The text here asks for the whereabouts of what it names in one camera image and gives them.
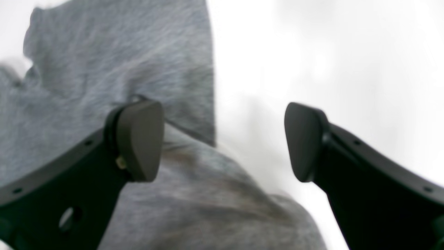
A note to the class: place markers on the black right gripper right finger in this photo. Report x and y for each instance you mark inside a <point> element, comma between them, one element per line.
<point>377,204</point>

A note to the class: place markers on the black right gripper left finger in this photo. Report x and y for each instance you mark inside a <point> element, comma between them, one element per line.
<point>67,204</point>

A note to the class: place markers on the grey t-shirt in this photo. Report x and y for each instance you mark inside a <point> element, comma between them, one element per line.
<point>90,57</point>

